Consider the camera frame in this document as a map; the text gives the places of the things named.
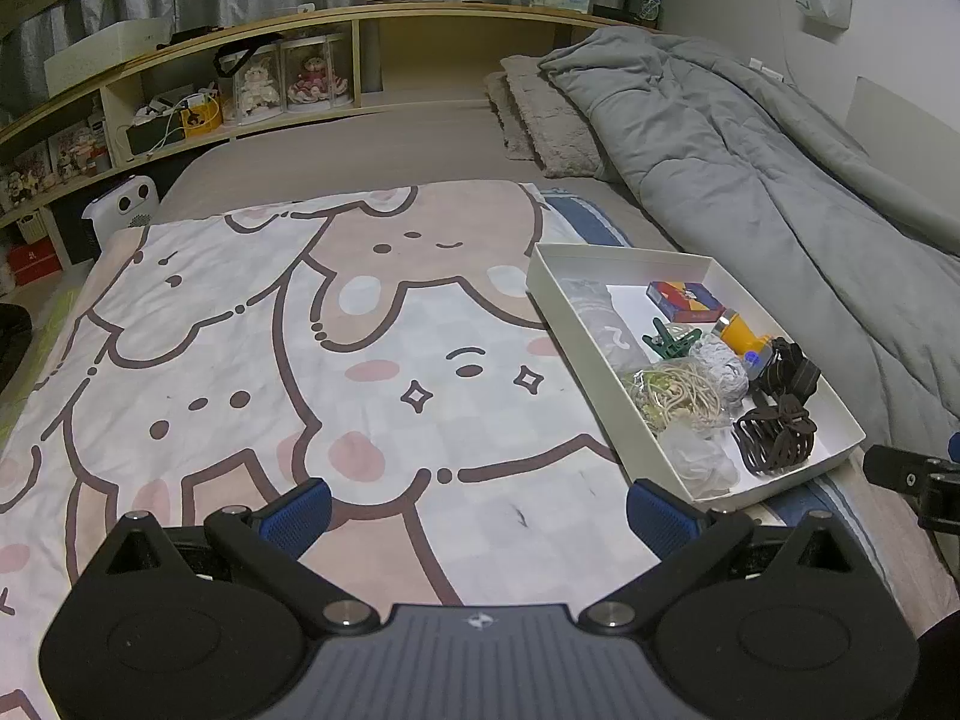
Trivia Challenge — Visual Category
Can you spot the clear bag of rubber bands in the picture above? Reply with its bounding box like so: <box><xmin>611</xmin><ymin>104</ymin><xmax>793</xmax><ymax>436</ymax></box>
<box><xmin>621</xmin><ymin>360</ymin><xmax>740</xmax><ymax>436</ymax></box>

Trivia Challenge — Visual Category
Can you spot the brown hair claw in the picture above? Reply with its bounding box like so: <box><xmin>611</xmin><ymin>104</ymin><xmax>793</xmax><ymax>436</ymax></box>
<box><xmin>731</xmin><ymin>394</ymin><xmax>817</xmax><ymax>477</ymax></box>

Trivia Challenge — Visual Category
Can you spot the framed figure picture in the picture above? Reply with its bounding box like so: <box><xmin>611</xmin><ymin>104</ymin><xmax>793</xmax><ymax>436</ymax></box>
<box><xmin>49</xmin><ymin>124</ymin><xmax>110</xmax><ymax>181</ymax></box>
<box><xmin>0</xmin><ymin>142</ymin><xmax>52</xmax><ymax>207</ymax></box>

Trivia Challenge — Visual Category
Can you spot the red box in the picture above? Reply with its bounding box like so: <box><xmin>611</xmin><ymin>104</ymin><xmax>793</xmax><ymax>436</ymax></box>
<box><xmin>6</xmin><ymin>240</ymin><xmax>65</xmax><ymax>287</ymax></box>

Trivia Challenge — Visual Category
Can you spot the yellow headlamp with black strap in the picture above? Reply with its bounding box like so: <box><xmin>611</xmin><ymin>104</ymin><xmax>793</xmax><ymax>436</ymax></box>
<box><xmin>711</xmin><ymin>311</ymin><xmax>822</xmax><ymax>410</ymax></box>

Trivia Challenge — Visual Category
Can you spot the white small heater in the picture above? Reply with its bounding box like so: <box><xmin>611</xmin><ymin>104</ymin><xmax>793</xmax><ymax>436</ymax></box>
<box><xmin>81</xmin><ymin>176</ymin><xmax>162</xmax><ymax>241</ymax></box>

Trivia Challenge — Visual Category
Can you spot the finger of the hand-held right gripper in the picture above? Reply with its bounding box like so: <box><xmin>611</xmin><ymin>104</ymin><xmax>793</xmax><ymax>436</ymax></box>
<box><xmin>862</xmin><ymin>444</ymin><xmax>960</xmax><ymax>533</ymax></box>

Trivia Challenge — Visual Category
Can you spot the grey foil packet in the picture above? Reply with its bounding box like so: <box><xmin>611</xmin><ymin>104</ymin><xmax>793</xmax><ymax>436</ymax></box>
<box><xmin>564</xmin><ymin>277</ymin><xmax>655</xmax><ymax>383</ymax></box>

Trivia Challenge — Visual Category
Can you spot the clear plastic bag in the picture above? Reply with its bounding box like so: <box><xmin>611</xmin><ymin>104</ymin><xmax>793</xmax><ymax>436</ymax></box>
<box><xmin>660</xmin><ymin>420</ymin><xmax>742</xmax><ymax>500</ymax></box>

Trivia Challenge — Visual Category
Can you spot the white cardboard box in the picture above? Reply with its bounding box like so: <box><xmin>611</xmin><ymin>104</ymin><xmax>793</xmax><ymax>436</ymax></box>
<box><xmin>525</xmin><ymin>242</ymin><xmax>867</xmax><ymax>505</ymax></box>

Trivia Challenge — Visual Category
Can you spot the dark green box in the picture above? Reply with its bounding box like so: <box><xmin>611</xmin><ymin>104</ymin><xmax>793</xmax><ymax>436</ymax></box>
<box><xmin>124</xmin><ymin>116</ymin><xmax>187</xmax><ymax>158</ymax></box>

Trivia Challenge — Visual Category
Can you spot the wooden headboard shelf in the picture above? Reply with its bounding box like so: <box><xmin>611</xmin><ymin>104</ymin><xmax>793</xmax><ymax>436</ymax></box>
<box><xmin>0</xmin><ymin>0</ymin><xmax>638</xmax><ymax>271</ymax></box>

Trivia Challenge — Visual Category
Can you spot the beige fluffy pillow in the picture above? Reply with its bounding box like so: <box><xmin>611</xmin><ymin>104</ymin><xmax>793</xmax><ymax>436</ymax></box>
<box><xmin>484</xmin><ymin>54</ymin><xmax>623</xmax><ymax>182</ymax></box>

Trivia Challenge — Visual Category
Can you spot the colourful card box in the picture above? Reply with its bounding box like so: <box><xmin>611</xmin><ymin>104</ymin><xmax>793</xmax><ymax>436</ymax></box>
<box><xmin>646</xmin><ymin>281</ymin><xmax>727</xmax><ymax>325</ymax></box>

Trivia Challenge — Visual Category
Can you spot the green plastic toy plant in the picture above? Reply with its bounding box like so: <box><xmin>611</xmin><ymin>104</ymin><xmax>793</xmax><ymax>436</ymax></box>
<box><xmin>641</xmin><ymin>319</ymin><xmax>704</xmax><ymax>359</ymax></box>

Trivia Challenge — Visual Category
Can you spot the pink-dressed doll in clear case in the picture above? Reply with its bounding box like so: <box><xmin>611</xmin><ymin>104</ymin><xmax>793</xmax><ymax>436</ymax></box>
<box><xmin>281</xmin><ymin>34</ymin><xmax>355</xmax><ymax>112</ymax></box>

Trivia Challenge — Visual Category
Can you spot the grey duvet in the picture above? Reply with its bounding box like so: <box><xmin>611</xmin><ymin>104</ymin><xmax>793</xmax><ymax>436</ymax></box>
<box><xmin>540</xmin><ymin>28</ymin><xmax>960</xmax><ymax>458</ymax></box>

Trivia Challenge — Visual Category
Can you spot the white-dressed doll in clear case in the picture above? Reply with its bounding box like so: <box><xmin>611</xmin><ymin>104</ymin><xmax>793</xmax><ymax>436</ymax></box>
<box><xmin>232</xmin><ymin>41</ymin><xmax>286</xmax><ymax>125</ymax></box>

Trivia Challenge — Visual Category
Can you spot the printed cartoon blanket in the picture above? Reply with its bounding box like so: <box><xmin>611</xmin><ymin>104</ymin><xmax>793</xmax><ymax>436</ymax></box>
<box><xmin>0</xmin><ymin>180</ymin><xmax>676</xmax><ymax>720</ymax></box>

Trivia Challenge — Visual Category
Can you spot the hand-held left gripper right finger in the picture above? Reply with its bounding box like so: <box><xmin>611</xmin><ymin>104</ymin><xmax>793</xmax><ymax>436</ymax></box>
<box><xmin>581</xmin><ymin>477</ymin><xmax>878</xmax><ymax>632</ymax></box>

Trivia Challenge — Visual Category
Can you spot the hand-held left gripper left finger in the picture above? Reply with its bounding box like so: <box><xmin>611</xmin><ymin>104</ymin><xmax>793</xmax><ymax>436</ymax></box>
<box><xmin>79</xmin><ymin>477</ymin><xmax>380</xmax><ymax>635</ymax></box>

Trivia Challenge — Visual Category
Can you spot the long white box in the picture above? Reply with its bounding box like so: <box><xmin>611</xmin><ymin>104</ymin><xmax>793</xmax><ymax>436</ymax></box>
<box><xmin>43</xmin><ymin>19</ymin><xmax>172</xmax><ymax>98</ymax></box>

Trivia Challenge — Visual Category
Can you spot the dark cloth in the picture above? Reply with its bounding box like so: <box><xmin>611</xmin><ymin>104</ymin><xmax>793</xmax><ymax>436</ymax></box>
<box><xmin>0</xmin><ymin>302</ymin><xmax>32</xmax><ymax>391</ymax></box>

